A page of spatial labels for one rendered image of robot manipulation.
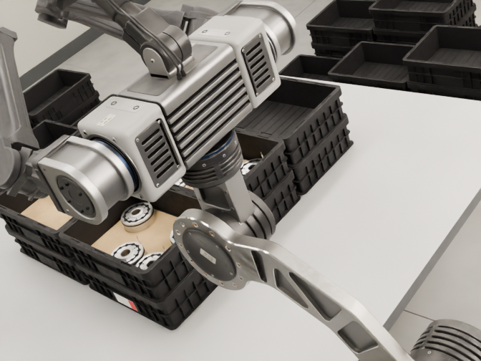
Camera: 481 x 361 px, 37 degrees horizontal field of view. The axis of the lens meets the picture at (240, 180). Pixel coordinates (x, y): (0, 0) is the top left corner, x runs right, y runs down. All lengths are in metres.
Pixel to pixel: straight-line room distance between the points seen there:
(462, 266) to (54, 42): 3.83
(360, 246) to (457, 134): 0.55
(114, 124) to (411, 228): 1.08
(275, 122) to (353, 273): 0.67
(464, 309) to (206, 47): 1.71
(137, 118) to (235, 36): 0.27
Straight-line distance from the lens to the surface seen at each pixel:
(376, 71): 3.49
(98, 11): 1.70
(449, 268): 2.94
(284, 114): 2.46
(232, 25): 1.43
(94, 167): 1.22
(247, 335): 1.93
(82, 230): 2.20
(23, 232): 2.41
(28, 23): 5.70
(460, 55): 3.25
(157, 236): 2.14
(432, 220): 2.09
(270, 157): 2.10
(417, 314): 2.80
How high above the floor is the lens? 2.08
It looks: 34 degrees down
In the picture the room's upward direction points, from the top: 20 degrees counter-clockwise
